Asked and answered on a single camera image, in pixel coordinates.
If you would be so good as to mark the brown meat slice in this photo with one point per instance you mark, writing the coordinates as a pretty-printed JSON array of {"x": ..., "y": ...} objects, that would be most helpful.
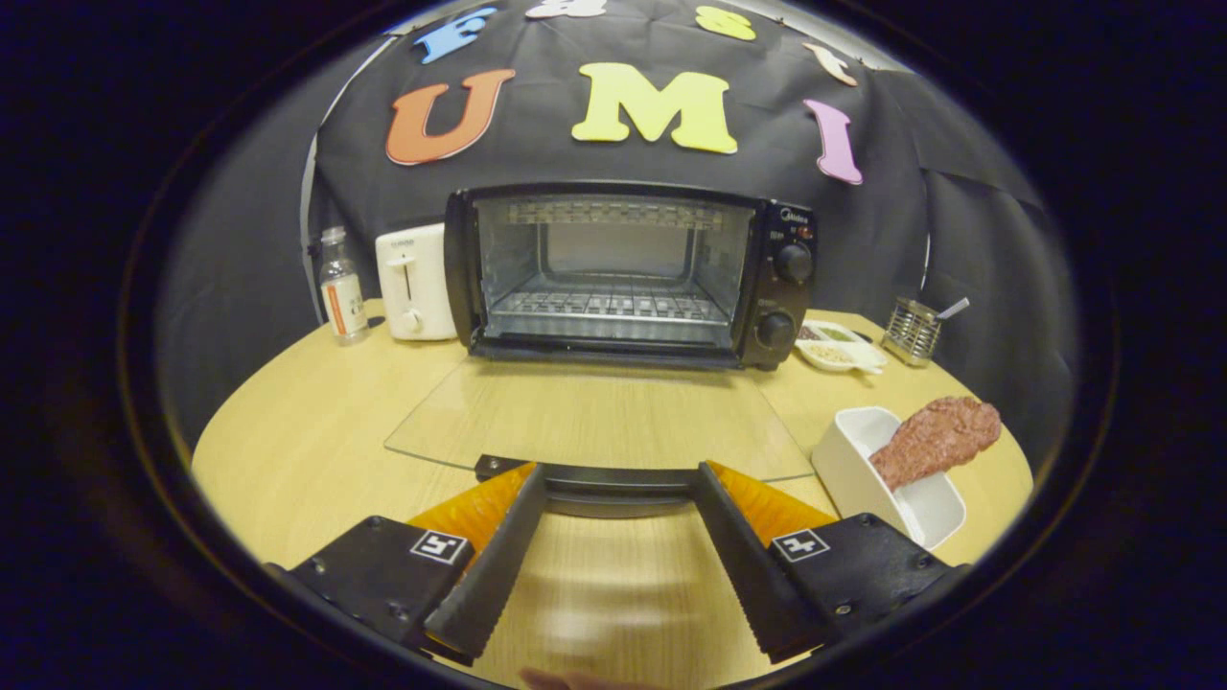
[{"x": 935, "y": 436}]

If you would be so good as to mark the white divided dish with seeds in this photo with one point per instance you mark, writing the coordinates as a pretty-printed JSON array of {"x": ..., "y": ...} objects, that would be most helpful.
[{"x": 834, "y": 355}]

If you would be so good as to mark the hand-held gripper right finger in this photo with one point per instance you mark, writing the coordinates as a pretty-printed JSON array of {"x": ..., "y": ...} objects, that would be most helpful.
[{"x": 738, "y": 565}]

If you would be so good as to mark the clear plastic bottle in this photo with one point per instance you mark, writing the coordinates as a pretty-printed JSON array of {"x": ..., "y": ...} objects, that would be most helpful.
[{"x": 343, "y": 297}]

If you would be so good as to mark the black toaster oven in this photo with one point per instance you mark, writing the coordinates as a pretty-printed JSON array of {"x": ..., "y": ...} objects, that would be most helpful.
[{"x": 786, "y": 287}]

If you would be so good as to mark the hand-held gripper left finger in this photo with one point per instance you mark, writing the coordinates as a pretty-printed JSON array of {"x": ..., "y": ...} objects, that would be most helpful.
[{"x": 494, "y": 565}]

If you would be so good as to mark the white toaster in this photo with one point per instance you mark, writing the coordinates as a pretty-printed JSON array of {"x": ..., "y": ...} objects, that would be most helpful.
[{"x": 417, "y": 278}]

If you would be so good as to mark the white spoon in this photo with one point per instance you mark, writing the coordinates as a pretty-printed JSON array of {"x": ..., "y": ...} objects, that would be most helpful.
[{"x": 954, "y": 307}]

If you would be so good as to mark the white rectangular dish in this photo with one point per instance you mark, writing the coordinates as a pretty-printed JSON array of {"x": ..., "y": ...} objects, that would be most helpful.
[{"x": 930, "y": 517}]

